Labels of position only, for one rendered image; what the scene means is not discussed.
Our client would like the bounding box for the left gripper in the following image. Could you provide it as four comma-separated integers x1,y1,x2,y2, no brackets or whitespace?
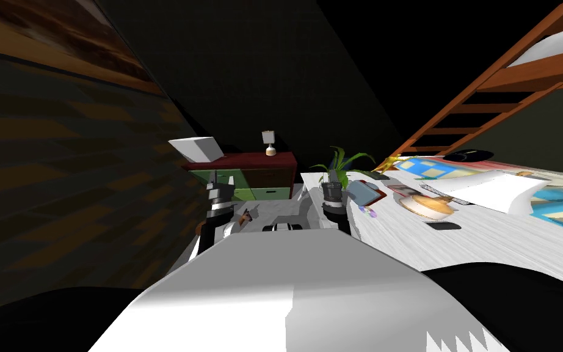
206,174,236,202

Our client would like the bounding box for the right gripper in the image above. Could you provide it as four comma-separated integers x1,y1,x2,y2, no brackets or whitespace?
321,168,344,198

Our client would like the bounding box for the green potted plant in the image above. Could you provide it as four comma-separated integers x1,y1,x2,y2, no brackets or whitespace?
310,145,376,193

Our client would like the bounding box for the blue-grey book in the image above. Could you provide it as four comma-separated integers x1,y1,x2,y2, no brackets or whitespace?
347,179,388,207

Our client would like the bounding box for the red and green dresser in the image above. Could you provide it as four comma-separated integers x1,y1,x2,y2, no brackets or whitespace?
168,129,299,203

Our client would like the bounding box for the tan bowl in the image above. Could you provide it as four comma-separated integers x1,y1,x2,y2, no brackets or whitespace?
398,192,457,221

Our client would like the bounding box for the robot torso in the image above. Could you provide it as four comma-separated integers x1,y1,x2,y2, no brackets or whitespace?
88,221,502,352

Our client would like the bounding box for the black phone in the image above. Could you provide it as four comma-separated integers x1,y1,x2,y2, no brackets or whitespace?
423,221,463,231

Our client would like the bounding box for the white wooden table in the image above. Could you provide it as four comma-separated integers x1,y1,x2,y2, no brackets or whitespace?
300,168,563,294

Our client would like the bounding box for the brown wooden bunk bed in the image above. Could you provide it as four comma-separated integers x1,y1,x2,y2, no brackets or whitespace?
374,0,563,238

